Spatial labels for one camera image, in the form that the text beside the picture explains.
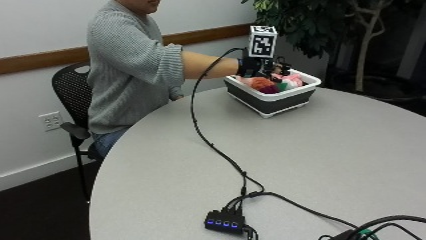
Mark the orange soft toy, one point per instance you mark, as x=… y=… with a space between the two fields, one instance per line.
x=261 y=82

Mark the white and grey plastic basin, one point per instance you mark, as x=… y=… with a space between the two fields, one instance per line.
x=271 y=96

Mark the black mesh office chair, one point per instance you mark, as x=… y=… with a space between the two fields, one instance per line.
x=74 y=96

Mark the pink soft toy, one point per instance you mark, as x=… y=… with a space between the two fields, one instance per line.
x=292 y=80

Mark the green soft toy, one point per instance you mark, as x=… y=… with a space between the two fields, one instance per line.
x=283 y=86

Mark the dark red soft toy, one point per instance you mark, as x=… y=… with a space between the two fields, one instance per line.
x=269 y=89

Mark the green indoor tree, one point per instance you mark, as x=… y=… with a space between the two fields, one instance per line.
x=311 y=23

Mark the white wall power outlet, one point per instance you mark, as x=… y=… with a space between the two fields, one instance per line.
x=51 y=121

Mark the white marker cube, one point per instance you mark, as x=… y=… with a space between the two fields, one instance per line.
x=263 y=41

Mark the the person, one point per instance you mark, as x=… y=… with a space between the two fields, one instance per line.
x=128 y=63

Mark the black hub with blue lights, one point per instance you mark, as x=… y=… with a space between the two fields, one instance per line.
x=224 y=221

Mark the wooden wall rail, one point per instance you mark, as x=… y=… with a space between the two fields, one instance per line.
x=48 y=57

